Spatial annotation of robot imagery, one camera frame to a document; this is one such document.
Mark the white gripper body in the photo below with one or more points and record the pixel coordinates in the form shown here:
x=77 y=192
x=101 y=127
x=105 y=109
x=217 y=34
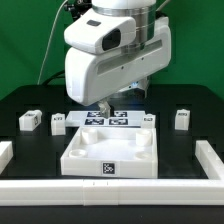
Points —
x=91 y=78

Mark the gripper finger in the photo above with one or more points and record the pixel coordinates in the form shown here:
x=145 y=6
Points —
x=104 y=109

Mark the black camera stand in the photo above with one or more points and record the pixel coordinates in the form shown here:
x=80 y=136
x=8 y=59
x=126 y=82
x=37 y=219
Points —
x=77 y=7

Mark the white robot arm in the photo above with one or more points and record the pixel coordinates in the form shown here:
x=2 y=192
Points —
x=142 y=11

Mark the white marker base plate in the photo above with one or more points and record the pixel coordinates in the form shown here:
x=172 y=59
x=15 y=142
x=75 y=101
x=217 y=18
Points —
x=93 y=118

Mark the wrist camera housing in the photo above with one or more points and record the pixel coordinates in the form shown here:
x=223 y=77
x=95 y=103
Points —
x=95 y=33

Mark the white square tabletop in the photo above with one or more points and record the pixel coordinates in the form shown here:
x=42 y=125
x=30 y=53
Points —
x=112 y=152

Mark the white U-shaped obstacle fence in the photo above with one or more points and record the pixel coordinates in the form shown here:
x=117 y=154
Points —
x=208 y=191

